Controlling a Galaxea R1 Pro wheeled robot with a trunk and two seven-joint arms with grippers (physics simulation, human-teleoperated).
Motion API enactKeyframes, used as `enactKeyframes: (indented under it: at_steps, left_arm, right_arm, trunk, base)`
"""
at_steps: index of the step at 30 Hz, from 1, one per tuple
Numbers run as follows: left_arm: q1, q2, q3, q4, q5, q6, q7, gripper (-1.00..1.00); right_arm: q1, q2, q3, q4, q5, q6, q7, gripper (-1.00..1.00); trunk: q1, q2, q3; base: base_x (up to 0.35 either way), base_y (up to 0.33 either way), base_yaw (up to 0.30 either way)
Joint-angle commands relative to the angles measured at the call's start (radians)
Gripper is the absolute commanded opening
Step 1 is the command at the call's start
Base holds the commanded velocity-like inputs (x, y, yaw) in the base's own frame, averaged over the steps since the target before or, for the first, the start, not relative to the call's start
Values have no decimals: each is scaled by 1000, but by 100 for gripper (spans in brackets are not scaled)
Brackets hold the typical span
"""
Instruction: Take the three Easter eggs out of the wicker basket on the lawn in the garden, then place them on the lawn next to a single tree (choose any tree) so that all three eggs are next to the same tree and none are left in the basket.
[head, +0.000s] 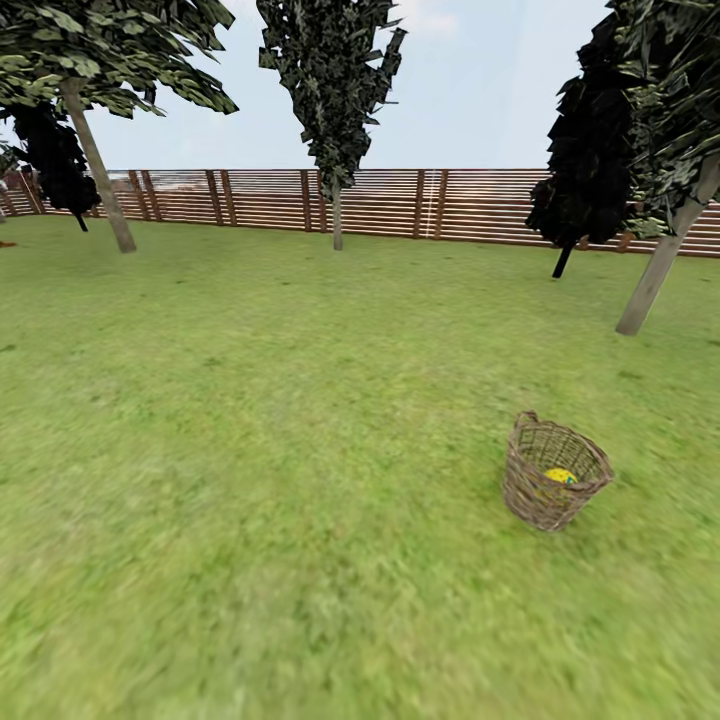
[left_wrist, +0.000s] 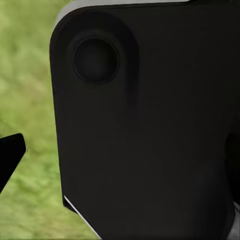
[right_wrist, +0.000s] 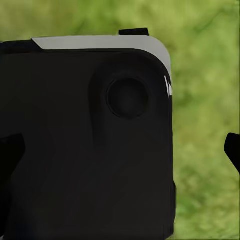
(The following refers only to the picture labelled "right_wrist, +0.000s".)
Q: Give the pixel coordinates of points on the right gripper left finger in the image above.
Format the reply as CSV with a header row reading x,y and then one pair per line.
x,y
12,149

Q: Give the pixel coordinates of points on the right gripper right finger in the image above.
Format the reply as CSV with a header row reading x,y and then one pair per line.
x,y
232,149

